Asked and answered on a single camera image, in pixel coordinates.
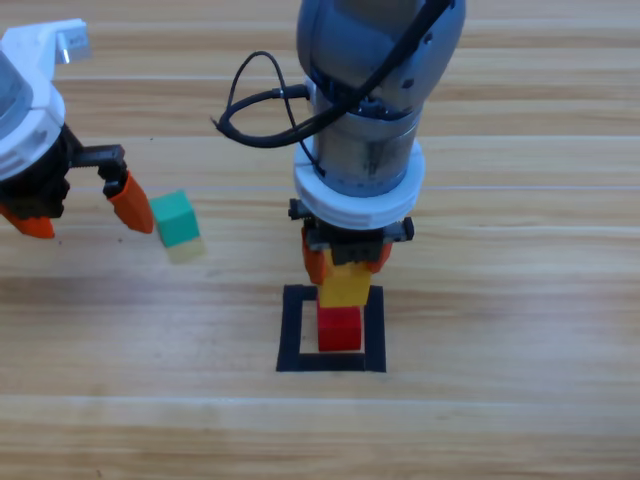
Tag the yellow wooden block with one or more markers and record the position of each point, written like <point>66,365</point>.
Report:
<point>345,290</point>

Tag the red wooden block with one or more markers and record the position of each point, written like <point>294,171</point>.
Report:
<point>340,330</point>

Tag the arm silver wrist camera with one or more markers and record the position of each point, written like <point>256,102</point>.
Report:
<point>75,47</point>

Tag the green wooden block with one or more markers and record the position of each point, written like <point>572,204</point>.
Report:
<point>175,220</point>

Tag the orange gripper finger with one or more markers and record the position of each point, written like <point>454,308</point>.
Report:
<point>132,205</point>
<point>32,227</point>
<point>315,265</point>
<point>382,255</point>

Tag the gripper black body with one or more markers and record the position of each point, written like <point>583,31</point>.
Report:
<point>40,190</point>
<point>355,247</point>

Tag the black tape square outline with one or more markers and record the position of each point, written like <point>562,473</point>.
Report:
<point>290,340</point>

